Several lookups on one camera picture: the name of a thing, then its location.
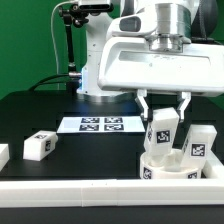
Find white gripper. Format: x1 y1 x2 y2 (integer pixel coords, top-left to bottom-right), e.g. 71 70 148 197
98 11 224 123

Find white round stool seat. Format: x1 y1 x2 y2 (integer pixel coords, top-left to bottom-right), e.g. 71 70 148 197
139 149 202 179

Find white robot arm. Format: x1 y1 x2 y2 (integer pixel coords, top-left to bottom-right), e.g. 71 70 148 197
78 0 224 118

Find white sheet with tags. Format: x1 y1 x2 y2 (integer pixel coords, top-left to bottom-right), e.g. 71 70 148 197
57 116 145 134

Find white U-shaped fence wall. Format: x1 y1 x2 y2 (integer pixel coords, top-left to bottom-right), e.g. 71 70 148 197
0 153 224 208

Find camera on stand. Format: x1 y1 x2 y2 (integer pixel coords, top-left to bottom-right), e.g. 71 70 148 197
78 0 113 14

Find black cables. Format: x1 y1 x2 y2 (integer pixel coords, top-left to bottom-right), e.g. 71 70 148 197
27 73 83 92

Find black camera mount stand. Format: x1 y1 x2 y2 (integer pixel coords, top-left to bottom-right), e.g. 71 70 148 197
59 4 88 91

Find white cable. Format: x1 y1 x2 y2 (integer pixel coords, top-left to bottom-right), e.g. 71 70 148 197
50 0 80 92

